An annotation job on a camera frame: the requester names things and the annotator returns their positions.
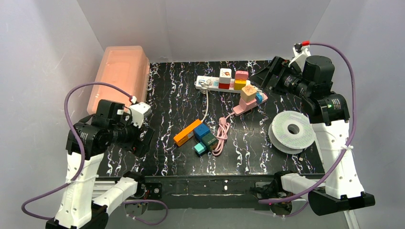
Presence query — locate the orange socket cube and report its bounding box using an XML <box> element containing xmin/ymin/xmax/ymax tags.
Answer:
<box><xmin>173</xmin><ymin>119</ymin><xmax>202</xmax><ymax>147</ymax></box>

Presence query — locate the teal white charger plug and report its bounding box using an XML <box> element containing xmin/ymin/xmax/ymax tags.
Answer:
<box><xmin>193</xmin><ymin>142</ymin><xmax>207</xmax><ymax>157</ymax></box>

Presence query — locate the pink power cord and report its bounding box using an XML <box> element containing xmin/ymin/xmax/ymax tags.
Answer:
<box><xmin>211</xmin><ymin>111</ymin><xmax>236</xmax><ymax>157</ymax></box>

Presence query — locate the pink translucent storage box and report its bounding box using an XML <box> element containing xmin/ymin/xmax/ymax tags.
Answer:
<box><xmin>87</xmin><ymin>46</ymin><xmax>149</xmax><ymax>115</ymax></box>

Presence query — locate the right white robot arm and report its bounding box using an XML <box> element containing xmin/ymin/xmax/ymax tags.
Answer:
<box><xmin>253</xmin><ymin>55</ymin><xmax>375</xmax><ymax>216</ymax></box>

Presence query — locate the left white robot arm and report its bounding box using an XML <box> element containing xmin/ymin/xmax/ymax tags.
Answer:
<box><xmin>46</xmin><ymin>99</ymin><xmax>154</xmax><ymax>229</ymax></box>

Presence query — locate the tan yellow charger plug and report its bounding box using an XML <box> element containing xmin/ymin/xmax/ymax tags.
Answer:
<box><xmin>240</xmin><ymin>84</ymin><xmax>257</xmax><ymax>103</ymax></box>

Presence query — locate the pink charger plug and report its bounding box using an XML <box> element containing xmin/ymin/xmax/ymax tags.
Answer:
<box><xmin>234</xmin><ymin>71</ymin><xmax>249</xmax><ymax>81</ymax></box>

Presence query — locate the white red charger plug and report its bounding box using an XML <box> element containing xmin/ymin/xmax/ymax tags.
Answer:
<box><xmin>218</xmin><ymin>68</ymin><xmax>232</xmax><ymax>89</ymax></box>

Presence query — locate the blue socket cube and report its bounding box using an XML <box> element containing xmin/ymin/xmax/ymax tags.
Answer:
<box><xmin>193</xmin><ymin>123</ymin><xmax>210</xmax><ymax>142</ymax></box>

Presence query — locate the dark green socket cube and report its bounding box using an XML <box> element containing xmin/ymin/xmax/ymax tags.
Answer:
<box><xmin>201</xmin><ymin>132</ymin><xmax>219</xmax><ymax>151</ymax></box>

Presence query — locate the pink power strip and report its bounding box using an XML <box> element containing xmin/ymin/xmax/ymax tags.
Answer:
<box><xmin>232</xmin><ymin>93</ymin><xmax>268</xmax><ymax>116</ymax></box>

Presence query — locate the white power strip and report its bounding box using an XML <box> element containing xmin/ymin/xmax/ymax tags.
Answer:
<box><xmin>194</xmin><ymin>76</ymin><xmax>251</xmax><ymax>93</ymax></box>

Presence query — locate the white filament spool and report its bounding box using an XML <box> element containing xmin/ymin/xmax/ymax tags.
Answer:
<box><xmin>268</xmin><ymin>111</ymin><xmax>316</xmax><ymax>155</ymax></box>

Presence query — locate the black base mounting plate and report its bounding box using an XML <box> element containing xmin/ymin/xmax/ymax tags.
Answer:
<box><xmin>145</xmin><ymin>175</ymin><xmax>273</xmax><ymax>210</ymax></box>

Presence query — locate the blue plug with white cable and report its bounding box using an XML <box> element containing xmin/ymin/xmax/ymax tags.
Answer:
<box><xmin>255</xmin><ymin>92</ymin><xmax>264</xmax><ymax>104</ymax></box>

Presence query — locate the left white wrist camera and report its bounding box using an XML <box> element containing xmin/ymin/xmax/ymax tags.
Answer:
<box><xmin>129</xmin><ymin>102</ymin><xmax>151</xmax><ymax>128</ymax></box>

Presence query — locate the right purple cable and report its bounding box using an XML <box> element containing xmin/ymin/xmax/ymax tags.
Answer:
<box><xmin>257</xmin><ymin>42</ymin><xmax>357</xmax><ymax>218</ymax></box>

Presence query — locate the purple cable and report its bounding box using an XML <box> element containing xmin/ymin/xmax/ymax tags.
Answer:
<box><xmin>257</xmin><ymin>42</ymin><xmax>357</xmax><ymax>218</ymax></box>
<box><xmin>21</xmin><ymin>82</ymin><xmax>169</xmax><ymax>226</ymax></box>

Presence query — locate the white coiled cord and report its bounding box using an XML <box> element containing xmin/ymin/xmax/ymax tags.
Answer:
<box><xmin>199</xmin><ymin>79</ymin><xmax>212</xmax><ymax>122</ymax></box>

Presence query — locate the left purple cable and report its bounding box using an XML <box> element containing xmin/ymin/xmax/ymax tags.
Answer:
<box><xmin>21</xmin><ymin>82</ymin><xmax>169</xmax><ymax>226</ymax></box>

